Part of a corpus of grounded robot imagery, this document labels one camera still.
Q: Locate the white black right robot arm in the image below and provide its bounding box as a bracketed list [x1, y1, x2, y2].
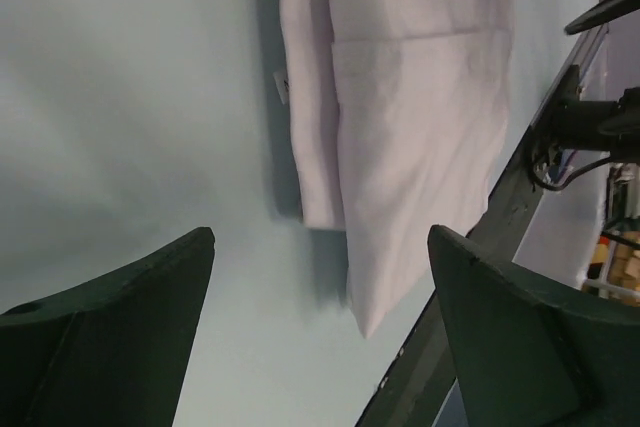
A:
[538, 0, 639, 163]

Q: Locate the aluminium frame rail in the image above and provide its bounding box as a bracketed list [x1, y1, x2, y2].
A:
[569, 23, 609, 81]

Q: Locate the white long sleeve shirt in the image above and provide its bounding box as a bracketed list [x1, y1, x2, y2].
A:
[279, 0, 515, 337]

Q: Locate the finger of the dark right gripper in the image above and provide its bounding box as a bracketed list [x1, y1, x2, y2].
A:
[564, 0, 640, 35]

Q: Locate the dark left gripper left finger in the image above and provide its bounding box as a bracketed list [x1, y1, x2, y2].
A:
[1, 227, 215, 426]

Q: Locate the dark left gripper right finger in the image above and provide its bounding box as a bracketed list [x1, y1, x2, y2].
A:
[428, 225, 639, 426]

